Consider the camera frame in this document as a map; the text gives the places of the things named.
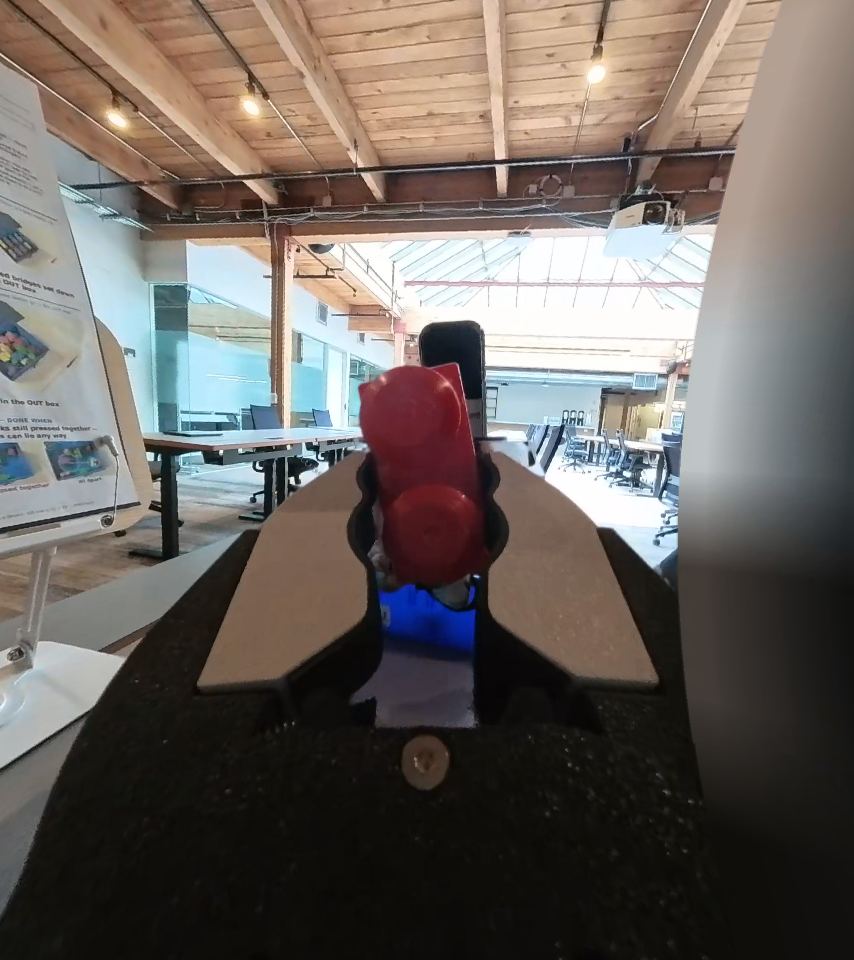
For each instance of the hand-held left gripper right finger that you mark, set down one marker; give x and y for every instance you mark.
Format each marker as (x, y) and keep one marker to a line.
(569, 600)

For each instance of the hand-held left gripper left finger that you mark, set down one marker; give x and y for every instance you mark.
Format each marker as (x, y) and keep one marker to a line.
(292, 600)

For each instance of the red two-stud mega block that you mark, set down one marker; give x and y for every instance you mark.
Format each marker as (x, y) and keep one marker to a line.
(420, 450)

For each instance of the blue plastic storage bin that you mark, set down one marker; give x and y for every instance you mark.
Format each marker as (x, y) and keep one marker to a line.
(427, 618)

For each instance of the black office chair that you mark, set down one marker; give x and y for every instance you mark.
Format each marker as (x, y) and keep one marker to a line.
(667, 488)
(280, 443)

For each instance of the grey background table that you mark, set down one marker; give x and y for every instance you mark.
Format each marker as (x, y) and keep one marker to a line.
(622, 450)

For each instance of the wooden background desk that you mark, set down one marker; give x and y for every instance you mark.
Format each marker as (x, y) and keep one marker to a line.
(232, 440)

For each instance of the white ceiling projector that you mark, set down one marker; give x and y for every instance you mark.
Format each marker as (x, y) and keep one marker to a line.
(644, 225)

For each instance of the ceiling track spotlight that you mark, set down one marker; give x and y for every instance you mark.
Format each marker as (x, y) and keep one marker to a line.
(252, 101)
(596, 68)
(117, 113)

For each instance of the printed instruction sheet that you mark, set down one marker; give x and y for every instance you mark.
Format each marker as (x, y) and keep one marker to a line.
(22, 300)

